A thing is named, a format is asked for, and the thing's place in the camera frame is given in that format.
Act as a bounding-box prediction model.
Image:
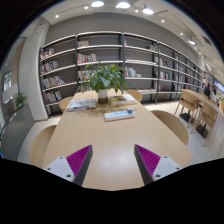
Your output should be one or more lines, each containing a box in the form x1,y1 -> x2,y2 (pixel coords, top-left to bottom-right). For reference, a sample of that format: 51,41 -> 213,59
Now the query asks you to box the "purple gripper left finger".
45,145 -> 93,186

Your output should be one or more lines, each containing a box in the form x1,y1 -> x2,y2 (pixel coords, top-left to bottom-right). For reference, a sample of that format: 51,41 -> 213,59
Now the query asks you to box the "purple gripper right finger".
134,145 -> 181,185

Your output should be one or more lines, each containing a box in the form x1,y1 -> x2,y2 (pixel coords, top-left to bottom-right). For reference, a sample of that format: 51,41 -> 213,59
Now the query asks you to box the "small blue red charger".
127,107 -> 133,114

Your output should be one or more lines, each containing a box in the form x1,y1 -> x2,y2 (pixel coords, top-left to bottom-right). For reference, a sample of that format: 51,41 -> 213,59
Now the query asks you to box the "wooden chair near left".
29,125 -> 56,168

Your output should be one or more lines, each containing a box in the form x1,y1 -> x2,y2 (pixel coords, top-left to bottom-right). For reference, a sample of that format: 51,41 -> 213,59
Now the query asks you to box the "wooden chair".
29,125 -> 56,168
152,110 -> 189,145
126,89 -> 142,102
59,96 -> 72,112

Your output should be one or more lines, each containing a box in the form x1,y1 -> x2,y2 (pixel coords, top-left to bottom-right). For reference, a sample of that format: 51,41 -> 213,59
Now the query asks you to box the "wooden chair near right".
152,110 -> 189,145

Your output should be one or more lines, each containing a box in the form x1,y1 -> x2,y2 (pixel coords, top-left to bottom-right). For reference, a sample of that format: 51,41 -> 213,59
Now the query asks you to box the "white power strip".
104,111 -> 136,121

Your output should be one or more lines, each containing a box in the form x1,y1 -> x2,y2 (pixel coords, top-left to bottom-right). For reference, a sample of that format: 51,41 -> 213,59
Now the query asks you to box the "white magazine on table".
66,99 -> 96,112

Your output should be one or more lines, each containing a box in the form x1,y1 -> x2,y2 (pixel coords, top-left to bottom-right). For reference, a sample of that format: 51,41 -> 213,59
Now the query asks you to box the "wooden chair far left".
59,96 -> 72,112

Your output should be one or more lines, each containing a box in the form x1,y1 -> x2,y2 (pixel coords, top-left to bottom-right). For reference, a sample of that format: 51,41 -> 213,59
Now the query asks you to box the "wooden chair far right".
126,89 -> 142,102

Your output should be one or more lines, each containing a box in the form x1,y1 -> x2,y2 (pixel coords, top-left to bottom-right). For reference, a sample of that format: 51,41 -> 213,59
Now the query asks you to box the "yellow-green book on table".
109,94 -> 137,106

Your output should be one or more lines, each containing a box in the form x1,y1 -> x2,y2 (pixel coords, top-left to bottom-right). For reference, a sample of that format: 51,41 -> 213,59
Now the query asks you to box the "wooden stool right back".
178,89 -> 199,125

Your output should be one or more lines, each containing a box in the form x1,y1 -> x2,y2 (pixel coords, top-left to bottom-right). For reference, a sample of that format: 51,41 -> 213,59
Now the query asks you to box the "wooden stool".
191,103 -> 219,145
178,89 -> 199,125

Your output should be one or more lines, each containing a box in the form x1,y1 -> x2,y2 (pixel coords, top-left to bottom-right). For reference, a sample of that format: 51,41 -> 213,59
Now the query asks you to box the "wooden stool right front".
191,103 -> 219,145

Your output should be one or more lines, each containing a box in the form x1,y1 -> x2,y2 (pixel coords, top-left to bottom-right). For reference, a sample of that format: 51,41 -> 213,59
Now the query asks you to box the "white plant pot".
98,89 -> 108,104

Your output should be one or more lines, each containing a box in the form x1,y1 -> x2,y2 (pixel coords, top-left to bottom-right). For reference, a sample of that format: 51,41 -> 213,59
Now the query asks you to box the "small plant at left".
15,93 -> 27,109

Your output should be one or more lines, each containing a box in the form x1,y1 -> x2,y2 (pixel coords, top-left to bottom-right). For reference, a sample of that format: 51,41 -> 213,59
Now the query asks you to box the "green potted plant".
77,63 -> 126,93

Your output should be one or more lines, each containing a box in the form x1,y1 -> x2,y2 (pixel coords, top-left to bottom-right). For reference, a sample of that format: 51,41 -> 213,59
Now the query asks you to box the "large grey bookshelf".
38,30 -> 205,118

